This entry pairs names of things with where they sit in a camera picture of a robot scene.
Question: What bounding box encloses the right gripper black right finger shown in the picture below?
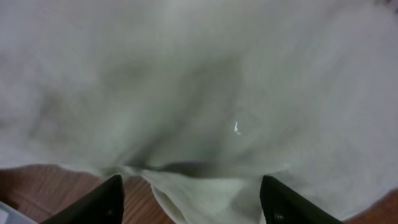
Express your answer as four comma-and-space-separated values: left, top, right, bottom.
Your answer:
259, 175, 343, 224

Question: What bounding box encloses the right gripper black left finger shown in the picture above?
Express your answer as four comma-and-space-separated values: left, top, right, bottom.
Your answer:
41, 175, 124, 224

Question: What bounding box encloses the cream garment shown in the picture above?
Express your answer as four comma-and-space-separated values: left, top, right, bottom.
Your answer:
1, 0, 397, 223

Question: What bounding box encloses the clear plastic storage container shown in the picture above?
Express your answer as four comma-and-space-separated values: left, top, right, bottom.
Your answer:
0, 202, 37, 224

